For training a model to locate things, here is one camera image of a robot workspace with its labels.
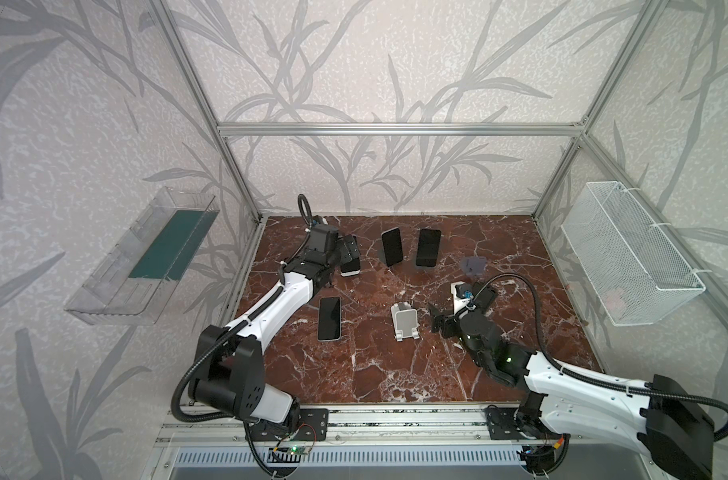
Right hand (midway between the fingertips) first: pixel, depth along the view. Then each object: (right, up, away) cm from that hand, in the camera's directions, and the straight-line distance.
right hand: (444, 292), depth 81 cm
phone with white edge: (-28, +5, +21) cm, 35 cm away
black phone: (-14, +12, +18) cm, 26 cm away
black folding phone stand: (+14, -3, +8) cm, 16 cm away
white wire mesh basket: (+37, +8, -19) cm, 42 cm away
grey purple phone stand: (+16, +5, +26) cm, 31 cm away
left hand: (-27, +15, +6) cm, 32 cm away
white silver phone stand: (-11, -9, +6) cm, 15 cm away
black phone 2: (-2, +12, +17) cm, 21 cm away
